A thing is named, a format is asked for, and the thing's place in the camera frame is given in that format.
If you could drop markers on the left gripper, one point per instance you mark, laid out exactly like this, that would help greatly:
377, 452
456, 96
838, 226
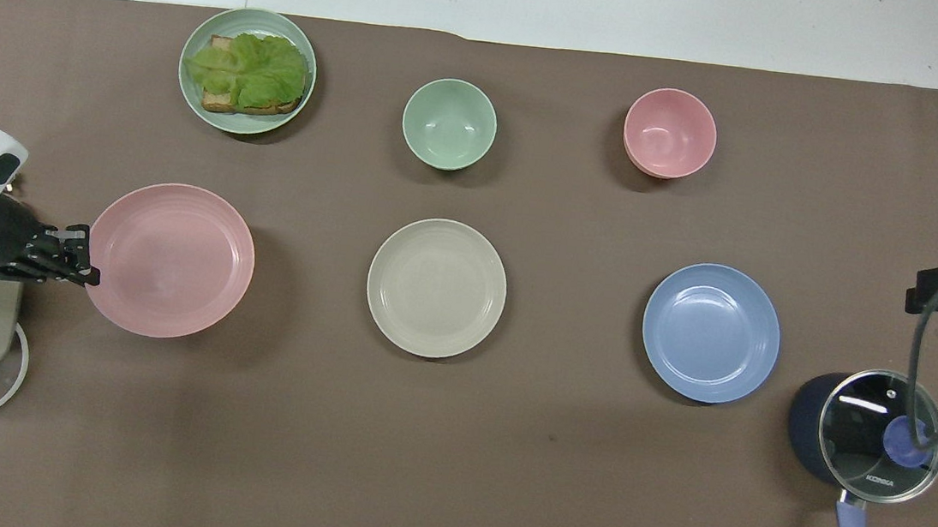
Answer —
3, 236

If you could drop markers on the pink plate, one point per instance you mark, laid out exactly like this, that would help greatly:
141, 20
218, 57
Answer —
170, 260

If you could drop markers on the green plate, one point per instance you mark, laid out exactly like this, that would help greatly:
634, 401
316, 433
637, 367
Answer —
192, 99

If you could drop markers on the toast slice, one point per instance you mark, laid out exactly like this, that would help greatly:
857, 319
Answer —
222, 102

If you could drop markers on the green lettuce leaf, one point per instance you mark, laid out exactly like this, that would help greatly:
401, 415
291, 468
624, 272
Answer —
251, 70

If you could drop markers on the beige plate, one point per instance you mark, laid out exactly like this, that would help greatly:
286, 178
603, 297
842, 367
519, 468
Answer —
436, 288

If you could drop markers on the green bowl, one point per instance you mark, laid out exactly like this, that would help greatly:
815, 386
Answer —
449, 124

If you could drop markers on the pink bowl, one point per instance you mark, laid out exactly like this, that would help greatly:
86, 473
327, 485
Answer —
669, 133

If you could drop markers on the blue plate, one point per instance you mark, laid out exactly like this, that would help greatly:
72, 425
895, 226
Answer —
711, 332

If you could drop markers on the glass lid purple knob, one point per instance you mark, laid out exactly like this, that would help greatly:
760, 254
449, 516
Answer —
857, 430

